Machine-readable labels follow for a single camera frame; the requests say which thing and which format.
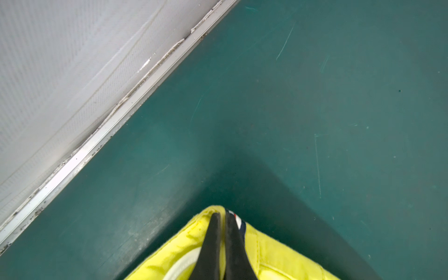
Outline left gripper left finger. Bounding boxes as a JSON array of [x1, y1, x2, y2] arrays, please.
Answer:
[[189, 213, 222, 280]]

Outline green table mat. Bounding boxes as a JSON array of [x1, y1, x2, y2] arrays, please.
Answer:
[[1, 1, 448, 280]]

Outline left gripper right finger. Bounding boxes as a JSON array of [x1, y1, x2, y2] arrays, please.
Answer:
[[224, 210, 257, 280]]

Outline yellow long pants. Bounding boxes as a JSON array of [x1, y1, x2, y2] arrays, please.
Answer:
[[127, 205, 336, 280]]

